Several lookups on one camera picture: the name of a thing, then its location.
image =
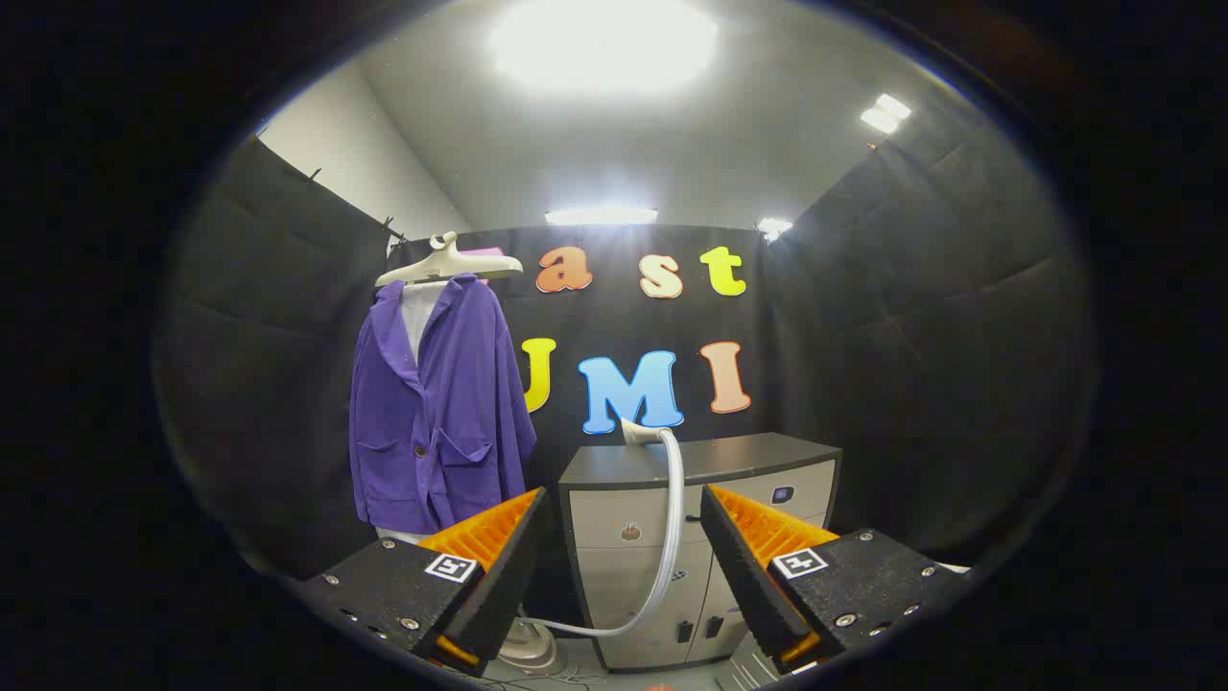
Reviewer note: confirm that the white ironing backing board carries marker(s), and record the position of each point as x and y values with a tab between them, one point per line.
417	312

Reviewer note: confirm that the grey cabinet with dark top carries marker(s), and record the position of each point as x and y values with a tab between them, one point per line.
614	518

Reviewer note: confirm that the white plastic clothes hanger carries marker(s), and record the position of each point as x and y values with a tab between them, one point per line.
446	264

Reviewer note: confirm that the large ceiling light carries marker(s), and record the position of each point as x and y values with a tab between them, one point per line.
604	43

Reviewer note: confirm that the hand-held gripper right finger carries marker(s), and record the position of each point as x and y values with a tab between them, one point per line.
743	576

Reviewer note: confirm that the long strip ceiling light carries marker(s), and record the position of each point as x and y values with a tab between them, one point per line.
602	216

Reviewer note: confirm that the twin panel ceiling light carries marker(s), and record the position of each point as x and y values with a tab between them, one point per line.
885	113

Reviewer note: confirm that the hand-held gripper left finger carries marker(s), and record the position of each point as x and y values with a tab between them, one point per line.
508	585

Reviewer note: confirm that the garment steamer base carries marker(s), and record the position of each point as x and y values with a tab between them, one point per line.
528	648

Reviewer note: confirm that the small corner ceiling light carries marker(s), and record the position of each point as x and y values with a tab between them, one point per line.
773	227

